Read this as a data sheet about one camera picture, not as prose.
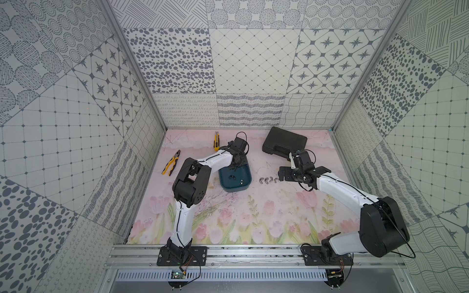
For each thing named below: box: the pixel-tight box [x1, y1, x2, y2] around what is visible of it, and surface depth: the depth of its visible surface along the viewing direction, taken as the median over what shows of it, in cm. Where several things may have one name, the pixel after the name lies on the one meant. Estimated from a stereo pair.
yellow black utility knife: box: [213, 131, 220, 152], surface depth 116 cm
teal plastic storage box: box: [218, 163, 253, 193], surface depth 97 cm
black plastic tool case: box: [261, 126, 308, 161], surface depth 110 cm
